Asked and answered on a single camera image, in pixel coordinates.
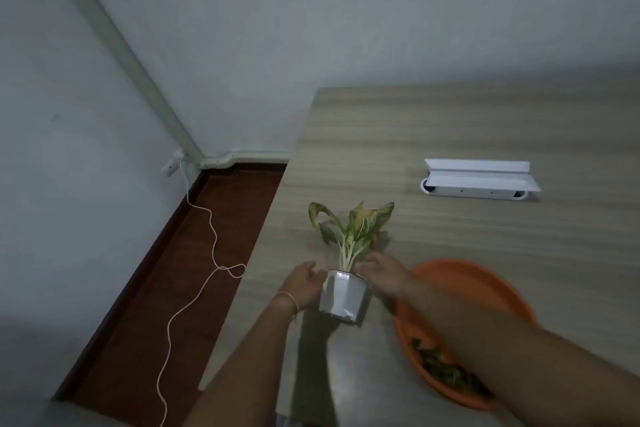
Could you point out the person's right hand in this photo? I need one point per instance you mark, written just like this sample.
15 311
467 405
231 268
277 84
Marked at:
390 274

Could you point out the person's left hand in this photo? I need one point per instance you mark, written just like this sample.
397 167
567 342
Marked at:
305 286

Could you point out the potted plant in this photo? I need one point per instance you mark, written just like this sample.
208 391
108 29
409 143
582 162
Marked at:
345 296

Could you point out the orange plastic basin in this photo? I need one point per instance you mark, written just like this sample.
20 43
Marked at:
470 281

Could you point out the person's left forearm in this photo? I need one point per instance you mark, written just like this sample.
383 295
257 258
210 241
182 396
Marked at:
245 371

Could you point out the person's right forearm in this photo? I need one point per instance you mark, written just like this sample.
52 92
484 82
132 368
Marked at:
525 361

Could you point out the white desk socket box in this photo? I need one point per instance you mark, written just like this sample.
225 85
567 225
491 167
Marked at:
475 180

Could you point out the white skirting pipe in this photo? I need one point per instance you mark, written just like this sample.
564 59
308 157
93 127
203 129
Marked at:
250 158

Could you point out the white wall socket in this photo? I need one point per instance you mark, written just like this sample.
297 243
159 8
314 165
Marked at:
172 165

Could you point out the white upright wall pipe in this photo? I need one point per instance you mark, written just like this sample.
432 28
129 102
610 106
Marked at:
125 54

